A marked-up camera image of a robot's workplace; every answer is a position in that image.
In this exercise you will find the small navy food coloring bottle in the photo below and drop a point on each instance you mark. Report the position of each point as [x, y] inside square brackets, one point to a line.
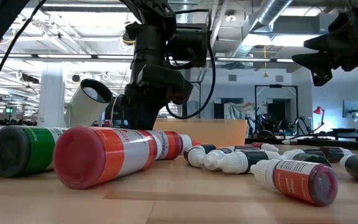
[242, 148]

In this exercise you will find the small dark red coloring bottle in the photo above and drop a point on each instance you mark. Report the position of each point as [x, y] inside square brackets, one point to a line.
[332, 154]

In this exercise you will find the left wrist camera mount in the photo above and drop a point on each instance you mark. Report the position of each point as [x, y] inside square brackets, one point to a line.
[190, 45]

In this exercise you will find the red desk lamp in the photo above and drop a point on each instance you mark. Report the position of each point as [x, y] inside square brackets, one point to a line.
[318, 109]

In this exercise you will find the patterned hanging cloth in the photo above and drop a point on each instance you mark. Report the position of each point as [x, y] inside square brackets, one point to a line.
[238, 112]

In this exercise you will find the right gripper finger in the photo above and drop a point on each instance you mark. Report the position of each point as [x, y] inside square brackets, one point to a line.
[322, 43]
[319, 67]

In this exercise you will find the black aluminium table frame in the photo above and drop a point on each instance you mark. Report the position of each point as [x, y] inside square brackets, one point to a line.
[322, 143]

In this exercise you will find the green exit sign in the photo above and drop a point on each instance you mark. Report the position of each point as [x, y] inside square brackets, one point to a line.
[9, 110]

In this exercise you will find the orange translucent plastic bin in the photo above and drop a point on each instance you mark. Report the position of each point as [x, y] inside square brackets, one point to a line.
[210, 132]

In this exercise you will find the white spotlight lamp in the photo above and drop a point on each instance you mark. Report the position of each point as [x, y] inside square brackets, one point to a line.
[82, 109]

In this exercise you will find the small black food coloring bottle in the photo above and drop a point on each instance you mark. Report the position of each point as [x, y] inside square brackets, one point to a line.
[238, 162]
[273, 154]
[213, 160]

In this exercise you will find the dark office desk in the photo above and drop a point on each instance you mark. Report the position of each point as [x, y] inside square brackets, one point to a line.
[356, 132]

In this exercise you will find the spiral metal air duct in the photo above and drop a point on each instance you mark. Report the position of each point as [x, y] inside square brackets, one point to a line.
[269, 15]

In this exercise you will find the large orange-capped food coloring bottle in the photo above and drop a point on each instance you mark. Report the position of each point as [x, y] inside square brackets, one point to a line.
[104, 155]
[169, 144]

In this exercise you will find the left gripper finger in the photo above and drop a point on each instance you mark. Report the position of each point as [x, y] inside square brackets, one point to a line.
[143, 113]

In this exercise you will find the round ceiling sensor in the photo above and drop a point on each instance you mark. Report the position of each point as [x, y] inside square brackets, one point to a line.
[230, 18]

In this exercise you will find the white building pillar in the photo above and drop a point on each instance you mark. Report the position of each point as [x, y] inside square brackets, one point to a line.
[51, 99]

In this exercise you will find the wall-side computer monitor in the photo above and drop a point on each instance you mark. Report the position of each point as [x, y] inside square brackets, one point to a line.
[351, 109]

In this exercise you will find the small orange-red label bottle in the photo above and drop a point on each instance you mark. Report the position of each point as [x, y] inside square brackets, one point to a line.
[297, 182]

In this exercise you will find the large green-capped food coloring bottle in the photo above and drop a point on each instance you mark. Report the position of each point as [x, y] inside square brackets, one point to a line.
[17, 152]

